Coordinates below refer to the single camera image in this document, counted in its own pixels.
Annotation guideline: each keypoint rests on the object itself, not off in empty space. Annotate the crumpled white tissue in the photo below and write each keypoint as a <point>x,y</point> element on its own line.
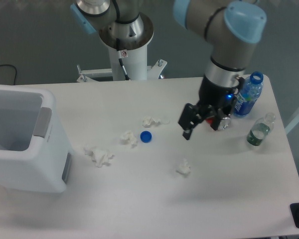
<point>129,138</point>
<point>100,156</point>
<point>183,168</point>
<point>149,121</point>

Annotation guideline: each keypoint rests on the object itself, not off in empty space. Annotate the crumpled white tissue left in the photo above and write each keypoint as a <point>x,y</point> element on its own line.
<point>100,156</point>

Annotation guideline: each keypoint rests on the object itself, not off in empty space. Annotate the lying red soda can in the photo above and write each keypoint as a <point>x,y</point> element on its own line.
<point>222,125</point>

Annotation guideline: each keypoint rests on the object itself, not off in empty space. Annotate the green labelled clear bottle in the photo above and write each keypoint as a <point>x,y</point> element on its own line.
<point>261,129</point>

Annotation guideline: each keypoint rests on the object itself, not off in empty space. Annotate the blue bottle cap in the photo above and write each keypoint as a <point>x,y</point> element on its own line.
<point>146,136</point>

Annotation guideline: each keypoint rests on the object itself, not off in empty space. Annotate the clear plastic cap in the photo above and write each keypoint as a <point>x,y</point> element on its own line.
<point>165,120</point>

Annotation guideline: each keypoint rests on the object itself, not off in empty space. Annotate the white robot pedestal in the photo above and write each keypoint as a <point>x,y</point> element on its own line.
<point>127,46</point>

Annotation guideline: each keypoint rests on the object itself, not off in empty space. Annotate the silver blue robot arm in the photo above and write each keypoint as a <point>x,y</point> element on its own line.
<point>233,28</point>

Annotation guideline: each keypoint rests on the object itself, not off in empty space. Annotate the white trash can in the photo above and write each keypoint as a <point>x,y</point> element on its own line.
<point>35,152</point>

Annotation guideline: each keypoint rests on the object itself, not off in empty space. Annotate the crumpled white tissue middle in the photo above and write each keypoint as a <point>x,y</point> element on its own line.
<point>129,138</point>

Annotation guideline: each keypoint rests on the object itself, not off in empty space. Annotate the crumpled white tissue right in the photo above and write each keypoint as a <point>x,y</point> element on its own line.
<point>183,168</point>

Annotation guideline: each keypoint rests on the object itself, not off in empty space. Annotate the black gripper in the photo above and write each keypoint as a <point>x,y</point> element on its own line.
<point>215,102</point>

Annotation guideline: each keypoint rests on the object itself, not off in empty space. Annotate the blue labelled water bottle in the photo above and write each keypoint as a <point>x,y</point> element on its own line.
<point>249,94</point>

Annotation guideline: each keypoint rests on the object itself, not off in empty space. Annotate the crumpled white tissue top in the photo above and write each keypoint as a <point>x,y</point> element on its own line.
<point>149,121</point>

